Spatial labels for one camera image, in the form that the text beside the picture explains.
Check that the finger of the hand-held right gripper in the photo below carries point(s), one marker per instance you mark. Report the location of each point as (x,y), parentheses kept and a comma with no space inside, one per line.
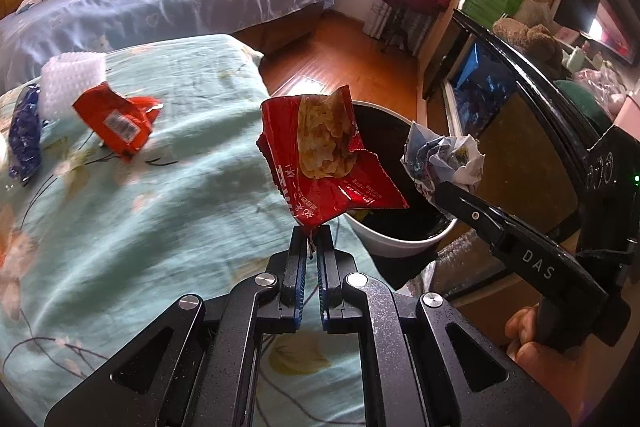
(465,207)

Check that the green cloth bundle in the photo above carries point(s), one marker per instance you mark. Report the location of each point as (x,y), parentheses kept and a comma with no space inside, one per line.
(580,102)

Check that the red chip bag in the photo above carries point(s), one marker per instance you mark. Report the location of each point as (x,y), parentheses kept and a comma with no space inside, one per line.
(325,142)

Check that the black television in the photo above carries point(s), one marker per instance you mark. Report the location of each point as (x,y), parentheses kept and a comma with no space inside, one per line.
(580,7)

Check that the black glass cabinet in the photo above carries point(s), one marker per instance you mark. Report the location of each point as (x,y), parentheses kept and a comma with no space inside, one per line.
(535,122)

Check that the white black waste bin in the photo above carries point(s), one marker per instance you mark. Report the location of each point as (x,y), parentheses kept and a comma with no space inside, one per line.
(400,244)

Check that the brown teddy bear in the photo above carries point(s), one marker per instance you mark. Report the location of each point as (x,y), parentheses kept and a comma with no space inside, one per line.
(525,37)

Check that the person's right hand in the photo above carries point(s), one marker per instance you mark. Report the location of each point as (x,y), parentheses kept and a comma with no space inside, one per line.
(530,357)

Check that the blue patterned wrapper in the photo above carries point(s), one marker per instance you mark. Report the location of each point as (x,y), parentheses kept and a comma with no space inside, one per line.
(25,142)

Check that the orange red snack wrapper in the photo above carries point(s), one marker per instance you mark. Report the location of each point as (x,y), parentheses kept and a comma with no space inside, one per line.
(117,122)

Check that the bed with blue sheet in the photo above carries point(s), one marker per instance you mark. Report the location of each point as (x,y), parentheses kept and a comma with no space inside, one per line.
(175,2)

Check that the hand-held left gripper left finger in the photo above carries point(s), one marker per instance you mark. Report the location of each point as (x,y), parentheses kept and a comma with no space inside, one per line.
(300,277)

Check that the printed paper wrapper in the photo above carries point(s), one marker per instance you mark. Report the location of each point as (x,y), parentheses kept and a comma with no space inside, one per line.
(445,157)

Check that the pink plastic bag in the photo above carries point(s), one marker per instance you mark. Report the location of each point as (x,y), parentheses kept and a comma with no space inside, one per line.
(600,79)

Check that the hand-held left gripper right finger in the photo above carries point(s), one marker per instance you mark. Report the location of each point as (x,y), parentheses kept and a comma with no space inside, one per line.
(321,277)

